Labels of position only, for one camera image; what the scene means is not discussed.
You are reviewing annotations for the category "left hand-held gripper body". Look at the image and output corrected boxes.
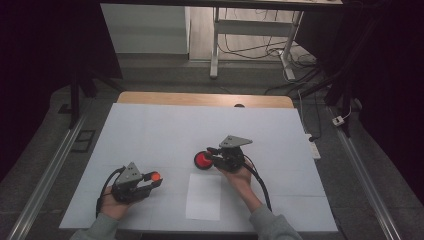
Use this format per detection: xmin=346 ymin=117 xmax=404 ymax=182
xmin=110 ymin=162 xmax=153 ymax=205

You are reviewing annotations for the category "white cabinet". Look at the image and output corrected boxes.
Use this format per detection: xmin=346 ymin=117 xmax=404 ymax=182
xmin=99 ymin=3 xmax=191 ymax=55

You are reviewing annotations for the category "white adapter with cable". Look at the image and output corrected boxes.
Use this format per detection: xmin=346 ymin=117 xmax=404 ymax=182
xmin=331 ymin=105 xmax=353 ymax=127

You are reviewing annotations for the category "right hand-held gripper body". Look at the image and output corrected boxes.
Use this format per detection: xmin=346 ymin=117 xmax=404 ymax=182
xmin=214 ymin=134 xmax=253 ymax=174

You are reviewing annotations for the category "person's left hand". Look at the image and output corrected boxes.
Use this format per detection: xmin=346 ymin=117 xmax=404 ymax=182
xmin=99 ymin=191 xmax=141 ymax=222

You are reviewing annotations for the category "aluminium floor rail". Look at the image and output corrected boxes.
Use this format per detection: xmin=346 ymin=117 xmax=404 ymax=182
xmin=328 ymin=106 xmax=403 ymax=240
xmin=6 ymin=99 xmax=92 ymax=240

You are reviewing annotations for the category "white paper sheet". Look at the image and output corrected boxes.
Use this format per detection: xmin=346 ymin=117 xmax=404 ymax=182
xmin=185 ymin=173 xmax=222 ymax=222

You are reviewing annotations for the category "black floor frame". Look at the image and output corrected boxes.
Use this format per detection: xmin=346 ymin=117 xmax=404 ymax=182
xmin=70 ymin=129 xmax=97 ymax=154

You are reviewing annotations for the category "wooden table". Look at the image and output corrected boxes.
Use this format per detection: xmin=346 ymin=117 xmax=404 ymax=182
xmin=116 ymin=91 xmax=295 ymax=109

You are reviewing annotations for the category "red round disc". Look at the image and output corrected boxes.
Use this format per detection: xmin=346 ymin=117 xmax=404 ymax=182
xmin=193 ymin=150 xmax=215 ymax=171

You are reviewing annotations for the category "person's right hand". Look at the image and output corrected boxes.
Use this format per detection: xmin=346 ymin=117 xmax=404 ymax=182
xmin=218 ymin=164 xmax=253 ymax=198

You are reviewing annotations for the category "black curtain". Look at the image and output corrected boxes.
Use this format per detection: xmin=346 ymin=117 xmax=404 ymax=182
xmin=0 ymin=0 xmax=123 ymax=183
xmin=294 ymin=0 xmax=424 ymax=204

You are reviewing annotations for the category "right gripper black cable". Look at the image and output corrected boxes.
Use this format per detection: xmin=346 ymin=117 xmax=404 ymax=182
xmin=242 ymin=154 xmax=273 ymax=213

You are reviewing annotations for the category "white power strip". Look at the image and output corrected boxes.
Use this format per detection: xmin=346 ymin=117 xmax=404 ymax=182
xmin=304 ymin=133 xmax=322 ymax=160

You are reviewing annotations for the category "white table cover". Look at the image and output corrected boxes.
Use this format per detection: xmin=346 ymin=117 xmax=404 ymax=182
xmin=59 ymin=102 xmax=339 ymax=233

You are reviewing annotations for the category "black tripod stand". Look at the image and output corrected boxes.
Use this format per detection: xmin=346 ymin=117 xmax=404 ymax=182
xmin=67 ymin=59 xmax=125 ymax=130
xmin=295 ymin=29 xmax=369 ymax=138

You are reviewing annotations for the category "black floor cable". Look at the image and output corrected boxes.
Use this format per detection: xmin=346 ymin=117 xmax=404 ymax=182
xmin=218 ymin=8 xmax=318 ymax=69

